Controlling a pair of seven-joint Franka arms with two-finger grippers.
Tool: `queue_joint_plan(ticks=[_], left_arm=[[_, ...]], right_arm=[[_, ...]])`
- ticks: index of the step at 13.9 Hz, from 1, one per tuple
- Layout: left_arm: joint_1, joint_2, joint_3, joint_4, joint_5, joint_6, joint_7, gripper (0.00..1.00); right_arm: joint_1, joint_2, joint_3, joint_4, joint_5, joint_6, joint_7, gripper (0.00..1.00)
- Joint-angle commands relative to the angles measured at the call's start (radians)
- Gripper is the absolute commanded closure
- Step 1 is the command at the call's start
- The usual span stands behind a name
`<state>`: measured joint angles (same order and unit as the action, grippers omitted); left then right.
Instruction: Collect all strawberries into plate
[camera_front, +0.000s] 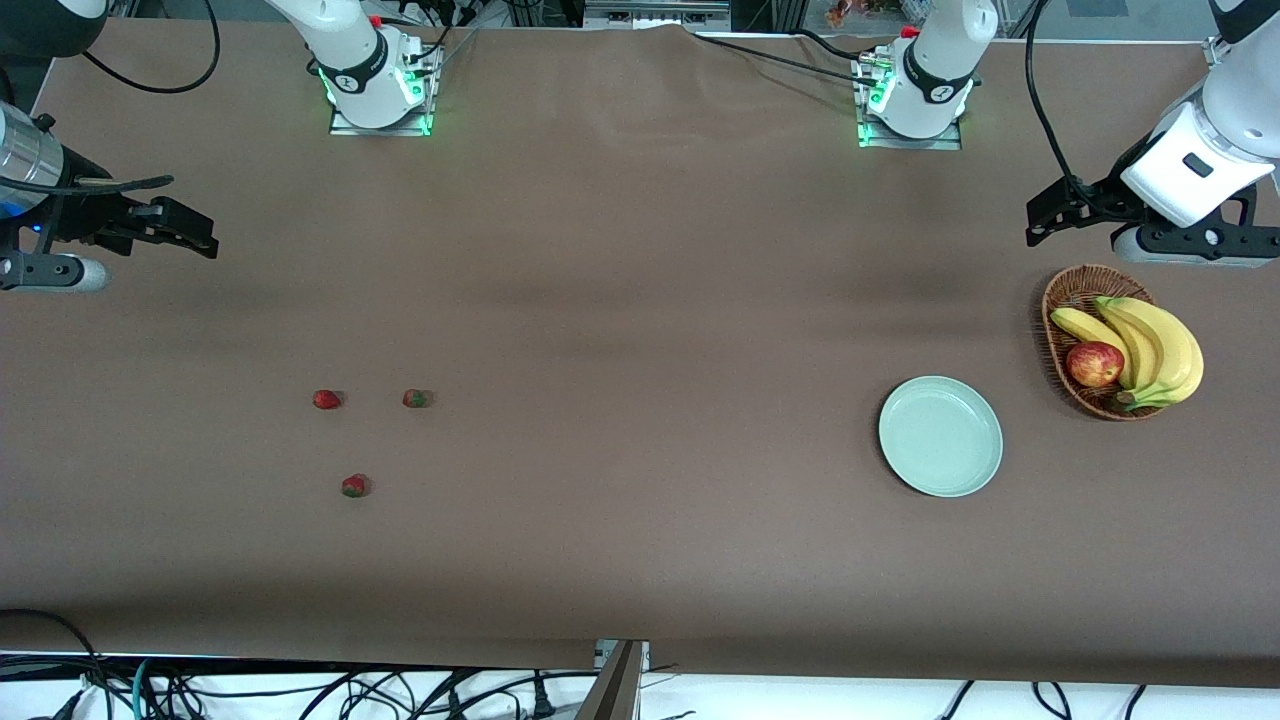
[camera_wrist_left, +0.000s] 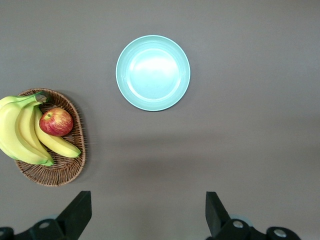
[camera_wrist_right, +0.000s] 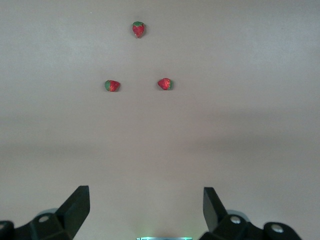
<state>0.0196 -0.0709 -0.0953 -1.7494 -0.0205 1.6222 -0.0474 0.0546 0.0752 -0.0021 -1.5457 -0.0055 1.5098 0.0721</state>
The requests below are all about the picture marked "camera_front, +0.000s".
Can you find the pale green round plate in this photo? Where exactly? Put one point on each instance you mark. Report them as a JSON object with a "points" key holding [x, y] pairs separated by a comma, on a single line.
{"points": [[940, 436]]}

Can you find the brown table cover sheet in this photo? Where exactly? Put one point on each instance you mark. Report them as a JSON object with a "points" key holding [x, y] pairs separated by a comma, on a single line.
{"points": [[640, 300]]}

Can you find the grey background device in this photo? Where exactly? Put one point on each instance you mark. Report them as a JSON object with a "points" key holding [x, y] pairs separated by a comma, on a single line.
{"points": [[655, 12]]}

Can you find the silver metal table bracket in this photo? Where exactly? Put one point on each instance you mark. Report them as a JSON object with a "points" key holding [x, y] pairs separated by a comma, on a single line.
{"points": [[640, 652]]}

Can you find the red apple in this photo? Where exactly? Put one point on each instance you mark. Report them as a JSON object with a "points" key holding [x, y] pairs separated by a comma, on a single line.
{"points": [[1094, 365]]}

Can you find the dark support beam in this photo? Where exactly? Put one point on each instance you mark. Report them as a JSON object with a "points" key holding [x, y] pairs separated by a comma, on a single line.
{"points": [[612, 690]]}

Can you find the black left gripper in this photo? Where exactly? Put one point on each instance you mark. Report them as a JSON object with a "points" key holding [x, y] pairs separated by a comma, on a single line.
{"points": [[1116, 189]]}

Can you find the aluminium frame post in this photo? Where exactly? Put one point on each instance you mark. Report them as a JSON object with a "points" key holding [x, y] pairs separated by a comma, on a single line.
{"points": [[1216, 50]]}

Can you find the yellow banana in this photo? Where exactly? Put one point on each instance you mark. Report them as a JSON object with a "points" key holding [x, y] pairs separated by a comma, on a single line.
{"points": [[1085, 328], [1182, 360], [1138, 340]]}

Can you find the brown wicker basket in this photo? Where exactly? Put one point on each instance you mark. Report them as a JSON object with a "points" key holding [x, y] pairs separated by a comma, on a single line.
{"points": [[1060, 345]]}

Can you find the red strawberry green cap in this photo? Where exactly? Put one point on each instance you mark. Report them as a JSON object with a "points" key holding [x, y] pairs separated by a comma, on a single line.
{"points": [[326, 400], [353, 487], [414, 399]]}

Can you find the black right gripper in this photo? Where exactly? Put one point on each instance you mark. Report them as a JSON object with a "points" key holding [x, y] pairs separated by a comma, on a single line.
{"points": [[78, 217]]}

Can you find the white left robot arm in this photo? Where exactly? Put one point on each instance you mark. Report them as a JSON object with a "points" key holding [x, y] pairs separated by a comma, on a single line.
{"points": [[940, 60]]}

